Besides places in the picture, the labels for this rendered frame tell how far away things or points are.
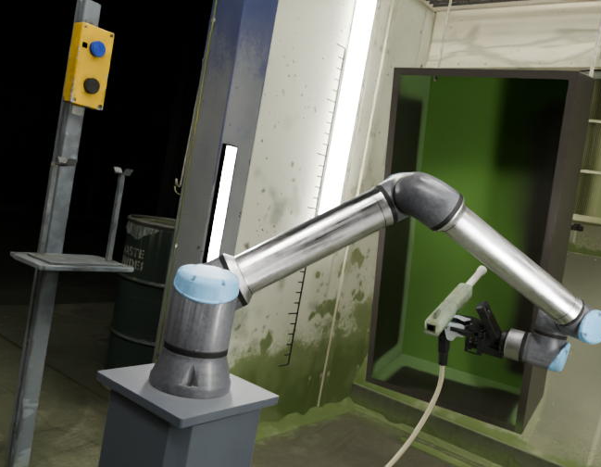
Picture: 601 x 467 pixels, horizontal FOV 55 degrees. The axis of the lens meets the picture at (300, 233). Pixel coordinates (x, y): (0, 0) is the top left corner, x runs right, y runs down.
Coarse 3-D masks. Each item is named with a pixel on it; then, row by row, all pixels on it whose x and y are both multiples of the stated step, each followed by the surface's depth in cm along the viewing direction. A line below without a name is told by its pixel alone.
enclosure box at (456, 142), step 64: (448, 128) 232; (512, 128) 218; (576, 128) 185; (512, 192) 222; (576, 192) 208; (384, 256) 225; (448, 256) 240; (384, 320) 236; (512, 320) 229; (384, 384) 226; (448, 384) 232; (512, 384) 233
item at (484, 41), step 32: (448, 32) 321; (480, 32) 310; (512, 32) 299; (544, 32) 290; (576, 32) 280; (448, 64) 319; (480, 64) 308; (512, 64) 297; (544, 64) 288; (576, 64) 278
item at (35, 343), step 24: (96, 24) 194; (72, 120) 194; (72, 144) 195; (72, 168) 196; (48, 240) 194; (48, 288) 197; (48, 312) 199; (48, 336) 200; (24, 360) 199; (24, 384) 197; (24, 408) 198; (24, 432) 199; (24, 456) 201
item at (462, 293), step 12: (480, 276) 205; (456, 288) 193; (468, 288) 193; (444, 300) 186; (456, 300) 185; (432, 312) 178; (444, 312) 178; (456, 312) 185; (432, 324) 173; (444, 324) 176; (444, 336) 184; (444, 348) 185; (444, 360) 187
